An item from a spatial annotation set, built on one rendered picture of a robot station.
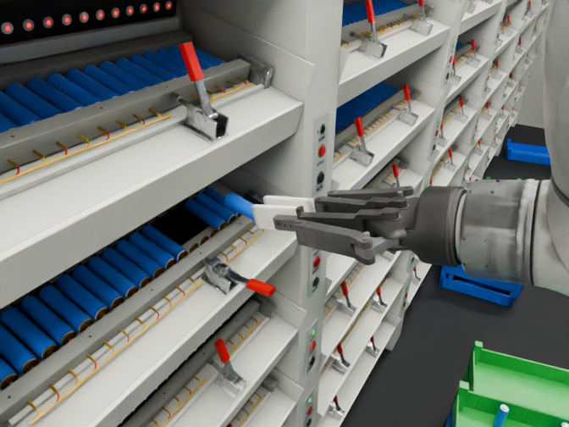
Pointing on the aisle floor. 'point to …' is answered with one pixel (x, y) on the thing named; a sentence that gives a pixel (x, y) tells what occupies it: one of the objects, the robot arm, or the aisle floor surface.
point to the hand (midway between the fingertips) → (284, 213)
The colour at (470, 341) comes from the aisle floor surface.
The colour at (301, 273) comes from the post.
